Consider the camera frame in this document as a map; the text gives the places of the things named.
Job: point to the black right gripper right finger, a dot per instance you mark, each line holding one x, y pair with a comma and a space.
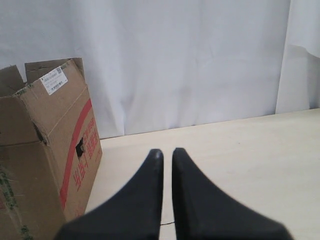
202, 211

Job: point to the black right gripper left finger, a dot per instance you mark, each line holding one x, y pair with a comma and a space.
133, 213

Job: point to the cardboard box with red print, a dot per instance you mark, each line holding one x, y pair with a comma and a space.
50, 148

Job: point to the white backdrop curtain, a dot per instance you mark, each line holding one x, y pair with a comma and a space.
161, 64

